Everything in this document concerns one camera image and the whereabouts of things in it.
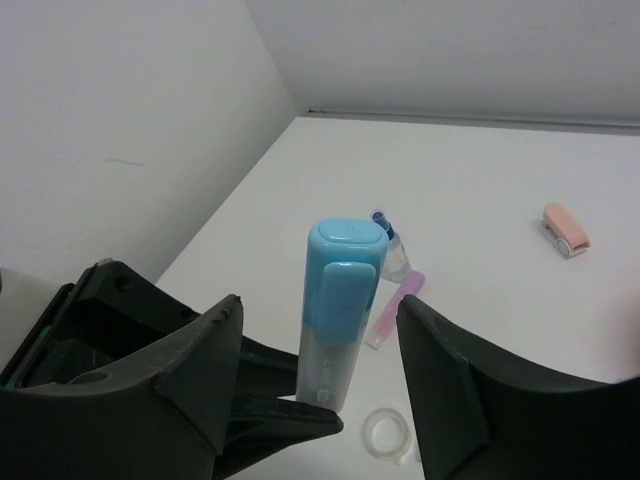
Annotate light pink highlighter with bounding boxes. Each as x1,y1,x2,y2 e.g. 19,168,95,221
365,270,425,350

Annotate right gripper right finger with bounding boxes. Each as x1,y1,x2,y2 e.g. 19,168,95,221
397,295,639,479

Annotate aluminium frame rail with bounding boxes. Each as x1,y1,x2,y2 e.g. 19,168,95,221
304,109,639,136

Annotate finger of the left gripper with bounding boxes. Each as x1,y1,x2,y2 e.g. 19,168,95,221
223,337,344,458

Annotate clear tape roll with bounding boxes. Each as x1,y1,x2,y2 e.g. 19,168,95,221
361,408,412,464

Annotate pink mini stapler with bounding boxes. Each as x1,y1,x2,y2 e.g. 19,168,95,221
542,202,591,258

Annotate small blue-capped clear bottle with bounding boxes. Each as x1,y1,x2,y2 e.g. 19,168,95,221
371,210,411,284

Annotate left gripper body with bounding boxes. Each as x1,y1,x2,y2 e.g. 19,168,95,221
1,259,198,390

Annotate light blue marker cap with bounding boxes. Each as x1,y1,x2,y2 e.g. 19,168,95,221
302,218,388,346

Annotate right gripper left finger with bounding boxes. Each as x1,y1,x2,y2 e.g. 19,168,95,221
1,295,243,479

